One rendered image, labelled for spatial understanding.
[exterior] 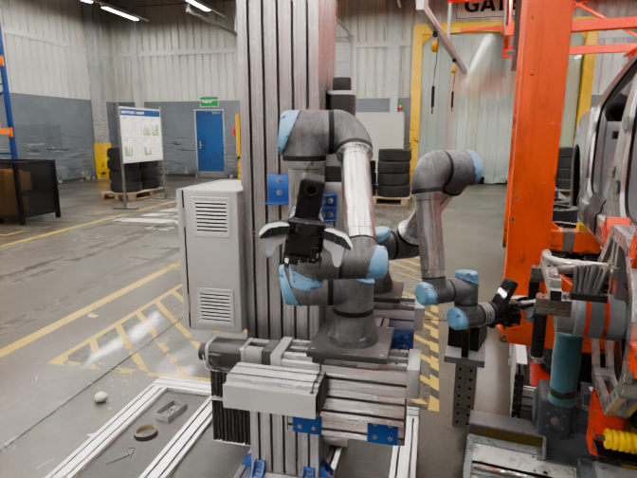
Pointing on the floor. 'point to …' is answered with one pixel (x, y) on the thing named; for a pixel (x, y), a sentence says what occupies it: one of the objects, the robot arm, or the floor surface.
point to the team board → (139, 140)
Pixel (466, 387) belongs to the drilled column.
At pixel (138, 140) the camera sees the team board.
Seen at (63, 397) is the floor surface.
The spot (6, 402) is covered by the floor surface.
